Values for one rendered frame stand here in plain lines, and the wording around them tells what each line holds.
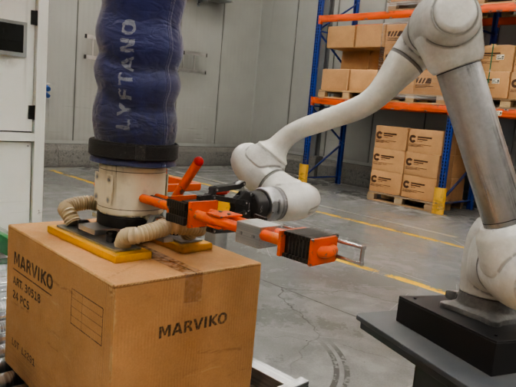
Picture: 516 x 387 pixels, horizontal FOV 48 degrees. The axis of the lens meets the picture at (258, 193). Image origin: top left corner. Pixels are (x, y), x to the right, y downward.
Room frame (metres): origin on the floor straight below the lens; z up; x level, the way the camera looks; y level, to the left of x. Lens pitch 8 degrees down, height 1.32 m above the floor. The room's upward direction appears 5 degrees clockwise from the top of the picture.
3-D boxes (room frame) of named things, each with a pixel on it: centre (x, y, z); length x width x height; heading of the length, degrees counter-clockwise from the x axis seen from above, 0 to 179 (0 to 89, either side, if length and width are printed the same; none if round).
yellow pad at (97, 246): (1.40, 0.39, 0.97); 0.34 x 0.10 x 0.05; 46
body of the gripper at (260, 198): (1.40, 0.03, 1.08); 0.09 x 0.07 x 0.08; 136
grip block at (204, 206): (1.30, 0.15, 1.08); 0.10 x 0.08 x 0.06; 136
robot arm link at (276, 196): (1.46, -0.02, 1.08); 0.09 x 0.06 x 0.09; 46
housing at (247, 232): (1.15, -0.01, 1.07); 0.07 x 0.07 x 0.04; 46
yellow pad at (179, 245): (1.54, 0.26, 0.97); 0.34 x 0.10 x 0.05; 46
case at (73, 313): (1.46, 0.33, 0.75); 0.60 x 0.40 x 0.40; 43
